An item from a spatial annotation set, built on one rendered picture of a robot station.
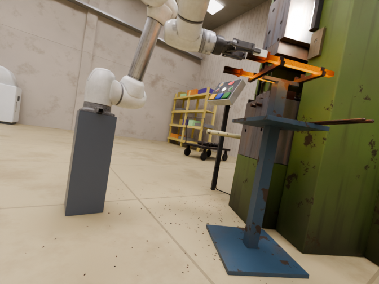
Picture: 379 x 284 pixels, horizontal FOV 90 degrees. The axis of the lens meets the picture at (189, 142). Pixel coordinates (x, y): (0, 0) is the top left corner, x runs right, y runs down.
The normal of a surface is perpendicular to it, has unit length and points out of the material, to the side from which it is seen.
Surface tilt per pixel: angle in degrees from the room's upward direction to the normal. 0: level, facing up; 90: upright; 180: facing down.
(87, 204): 90
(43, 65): 90
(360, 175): 90
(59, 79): 90
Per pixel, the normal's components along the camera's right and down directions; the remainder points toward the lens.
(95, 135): 0.56, 0.13
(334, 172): 0.17, 0.07
